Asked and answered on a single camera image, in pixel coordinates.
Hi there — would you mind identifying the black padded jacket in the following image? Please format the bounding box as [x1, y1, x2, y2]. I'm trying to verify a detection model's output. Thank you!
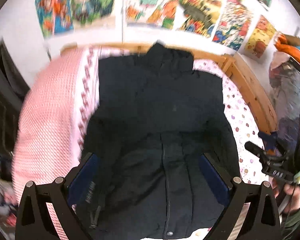
[77, 43, 239, 239]

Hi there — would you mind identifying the blond boy drawing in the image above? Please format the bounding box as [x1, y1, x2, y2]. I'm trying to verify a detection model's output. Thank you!
[70, 0, 115, 29]

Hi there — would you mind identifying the pink apple-print quilt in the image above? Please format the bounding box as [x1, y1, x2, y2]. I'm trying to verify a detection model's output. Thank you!
[11, 45, 269, 240]

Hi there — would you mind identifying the dark wardrobe cabinet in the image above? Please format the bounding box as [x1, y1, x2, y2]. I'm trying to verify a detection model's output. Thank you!
[0, 39, 31, 153]

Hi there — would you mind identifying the yellow bear drawing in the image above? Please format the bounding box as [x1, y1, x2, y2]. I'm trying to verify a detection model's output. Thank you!
[244, 15, 276, 59]

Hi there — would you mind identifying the autumn landscape drawing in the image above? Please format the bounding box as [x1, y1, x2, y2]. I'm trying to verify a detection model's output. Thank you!
[178, 0, 223, 38]

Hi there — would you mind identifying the juice and oranges drawing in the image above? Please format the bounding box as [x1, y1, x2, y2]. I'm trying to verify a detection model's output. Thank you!
[125, 0, 178, 29]

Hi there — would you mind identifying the plastic bag of clothes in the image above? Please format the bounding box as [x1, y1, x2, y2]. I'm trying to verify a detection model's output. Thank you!
[269, 51, 300, 152]

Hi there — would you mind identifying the person's right hand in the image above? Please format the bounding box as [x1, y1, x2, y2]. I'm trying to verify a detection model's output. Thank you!
[271, 178, 300, 215]

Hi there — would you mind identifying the wooden bed frame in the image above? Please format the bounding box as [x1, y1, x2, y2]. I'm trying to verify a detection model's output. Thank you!
[61, 42, 278, 134]

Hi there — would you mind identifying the swimming girl drawing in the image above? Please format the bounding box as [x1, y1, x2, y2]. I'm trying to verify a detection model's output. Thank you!
[35, 0, 74, 38]

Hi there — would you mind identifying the orange fabric on bag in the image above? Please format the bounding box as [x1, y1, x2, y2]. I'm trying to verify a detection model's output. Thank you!
[274, 33, 300, 64]

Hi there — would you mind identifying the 2024 dragon drawing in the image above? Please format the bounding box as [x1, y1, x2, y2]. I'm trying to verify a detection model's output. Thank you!
[212, 0, 253, 51]

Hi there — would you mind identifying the white wall conduit pipe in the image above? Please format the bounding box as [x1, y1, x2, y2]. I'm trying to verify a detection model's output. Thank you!
[115, 0, 124, 43]

